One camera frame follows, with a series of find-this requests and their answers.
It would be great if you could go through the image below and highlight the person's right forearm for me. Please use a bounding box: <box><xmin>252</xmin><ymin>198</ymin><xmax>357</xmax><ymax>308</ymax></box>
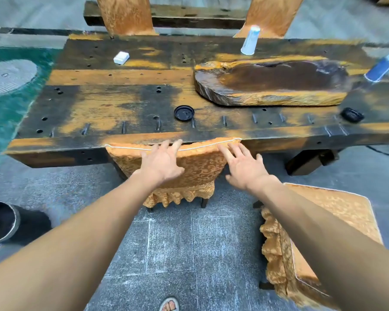
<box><xmin>246</xmin><ymin>176</ymin><xmax>389</xmax><ymax>311</ymax></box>

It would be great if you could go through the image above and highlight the blue labelled plastic bottle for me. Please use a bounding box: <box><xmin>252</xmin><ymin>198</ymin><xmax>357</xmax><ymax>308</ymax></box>
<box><xmin>364</xmin><ymin>48</ymin><xmax>389</xmax><ymax>83</ymax></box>

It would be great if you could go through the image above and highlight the clear plastic cup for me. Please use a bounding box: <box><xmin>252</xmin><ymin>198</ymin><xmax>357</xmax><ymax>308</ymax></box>
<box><xmin>241</xmin><ymin>25</ymin><xmax>261</xmax><ymax>56</ymax></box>

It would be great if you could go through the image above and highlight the black round lid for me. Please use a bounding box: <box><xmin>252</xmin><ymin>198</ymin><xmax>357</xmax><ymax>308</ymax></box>
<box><xmin>174</xmin><ymin>105</ymin><xmax>195</xmax><ymax>122</ymax></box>

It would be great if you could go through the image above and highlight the person's left forearm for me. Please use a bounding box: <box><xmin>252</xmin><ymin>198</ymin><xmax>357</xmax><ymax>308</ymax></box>
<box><xmin>0</xmin><ymin>170</ymin><xmax>164</xmax><ymax>311</ymax></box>

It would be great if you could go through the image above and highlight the wooden slab tea tray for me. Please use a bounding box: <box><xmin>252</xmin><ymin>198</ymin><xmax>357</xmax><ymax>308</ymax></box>
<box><xmin>194</xmin><ymin>59</ymin><xmax>349</xmax><ymax>107</ymax></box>

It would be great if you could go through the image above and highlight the orange wooden chair back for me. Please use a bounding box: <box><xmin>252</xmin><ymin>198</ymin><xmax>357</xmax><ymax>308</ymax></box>
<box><xmin>95</xmin><ymin>0</ymin><xmax>159</xmax><ymax>37</ymax></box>
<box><xmin>234</xmin><ymin>0</ymin><xmax>306</xmax><ymax>39</ymax></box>

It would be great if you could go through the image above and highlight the dark wooden table leg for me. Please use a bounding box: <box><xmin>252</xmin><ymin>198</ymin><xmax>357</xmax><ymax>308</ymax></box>
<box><xmin>285</xmin><ymin>149</ymin><xmax>340</xmax><ymax>177</ymax></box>

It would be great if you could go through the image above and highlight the round grey drain cover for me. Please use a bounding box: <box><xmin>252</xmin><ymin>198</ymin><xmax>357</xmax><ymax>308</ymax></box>
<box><xmin>0</xmin><ymin>59</ymin><xmax>38</xmax><ymax>95</ymax></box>

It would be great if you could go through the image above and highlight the chair with gold patterned cover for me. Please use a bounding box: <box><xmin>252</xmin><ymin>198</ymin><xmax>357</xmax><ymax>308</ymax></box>
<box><xmin>253</xmin><ymin>183</ymin><xmax>384</xmax><ymax>309</ymax></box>
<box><xmin>104</xmin><ymin>137</ymin><xmax>242</xmax><ymax>212</ymax></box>

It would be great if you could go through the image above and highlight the black cable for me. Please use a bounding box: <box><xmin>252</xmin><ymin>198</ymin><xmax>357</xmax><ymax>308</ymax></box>
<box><xmin>365</xmin><ymin>145</ymin><xmax>389</xmax><ymax>158</ymax></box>

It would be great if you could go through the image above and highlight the person's sandalled foot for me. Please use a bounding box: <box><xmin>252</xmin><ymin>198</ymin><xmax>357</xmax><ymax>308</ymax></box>
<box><xmin>158</xmin><ymin>297</ymin><xmax>180</xmax><ymax>311</ymax></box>

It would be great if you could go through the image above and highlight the small black object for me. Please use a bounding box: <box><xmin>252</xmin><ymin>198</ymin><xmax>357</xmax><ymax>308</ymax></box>
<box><xmin>340</xmin><ymin>107</ymin><xmax>365</xmax><ymax>124</ymax></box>

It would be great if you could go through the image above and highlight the person's left hand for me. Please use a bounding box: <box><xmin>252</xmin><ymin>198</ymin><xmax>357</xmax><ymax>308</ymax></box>
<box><xmin>132</xmin><ymin>139</ymin><xmax>185</xmax><ymax>188</ymax></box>

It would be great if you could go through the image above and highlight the black round bin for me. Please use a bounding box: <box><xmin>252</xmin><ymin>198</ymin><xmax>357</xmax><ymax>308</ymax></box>
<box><xmin>0</xmin><ymin>201</ymin><xmax>21</xmax><ymax>244</ymax></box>

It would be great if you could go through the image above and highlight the person's right hand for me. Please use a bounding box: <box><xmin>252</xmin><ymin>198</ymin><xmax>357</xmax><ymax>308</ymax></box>
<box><xmin>217</xmin><ymin>143</ymin><xmax>278</xmax><ymax>193</ymax></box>

